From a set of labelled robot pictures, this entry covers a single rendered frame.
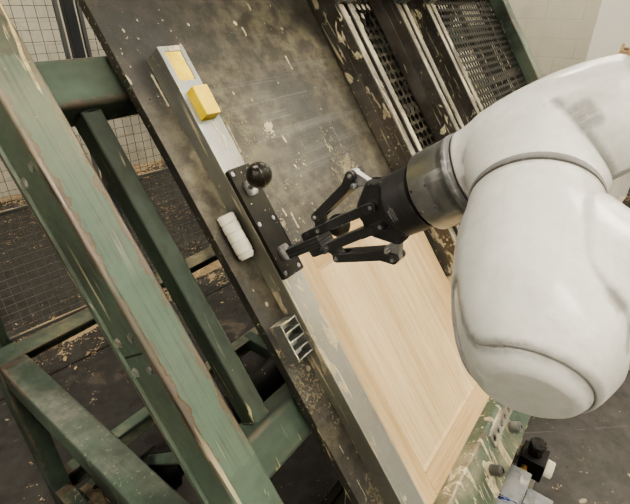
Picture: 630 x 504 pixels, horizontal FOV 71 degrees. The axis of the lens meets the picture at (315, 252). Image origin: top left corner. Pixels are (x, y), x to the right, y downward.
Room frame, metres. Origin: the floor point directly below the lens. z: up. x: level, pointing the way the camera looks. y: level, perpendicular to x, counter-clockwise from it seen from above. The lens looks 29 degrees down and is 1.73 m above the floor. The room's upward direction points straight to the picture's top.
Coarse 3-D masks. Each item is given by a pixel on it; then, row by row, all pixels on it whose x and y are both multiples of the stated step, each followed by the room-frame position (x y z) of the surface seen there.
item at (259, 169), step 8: (248, 168) 0.59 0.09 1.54; (256, 168) 0.59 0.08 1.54; (264, 168) 0.59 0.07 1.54; (248, 176) 0.59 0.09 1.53; (256, 176) 0.58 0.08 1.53; (264, 176) 0.58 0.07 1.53; (248, 184) 0.68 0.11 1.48; (256, 184) 0.58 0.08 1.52; (264, 184) 0.59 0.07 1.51; (248, 192) 0.67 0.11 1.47; (256, 192) 0.68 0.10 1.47
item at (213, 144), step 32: (160, 64) 0.76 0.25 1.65; (192, 128) 0.72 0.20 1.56; (224, 128) 0.75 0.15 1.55; (224, 160) 0.70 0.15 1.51; (224, 192) 0.69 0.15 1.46; (256, 256) 0.65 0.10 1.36; (288, 288) 0.61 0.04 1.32; (320, 320) 0.61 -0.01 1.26; (320, 352) 0.57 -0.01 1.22; (352, 384) 0.56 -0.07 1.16; (352, 416) 0.53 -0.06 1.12; (384, 448) 0.51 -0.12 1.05; (384, 480) 0.48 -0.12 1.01
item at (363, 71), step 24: (312, 0) 1.21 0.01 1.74; (336, 0) 1.17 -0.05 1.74; (336, 24) 1.17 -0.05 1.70; (360, 24) 1.19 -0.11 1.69; (336, 48) 1.17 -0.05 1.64; (360, 48) 1.13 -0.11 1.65; (360, 72) 1.12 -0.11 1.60; (384, 72) 1.15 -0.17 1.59; (360, 96) 1.12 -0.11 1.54; (384, 96) 1.09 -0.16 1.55; (384, 120) 1.08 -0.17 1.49; (408, 120) 1.10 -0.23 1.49; (384, 144) 1.08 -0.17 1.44; (408, 144) 1.05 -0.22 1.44; (432, 240) 0.98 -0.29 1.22
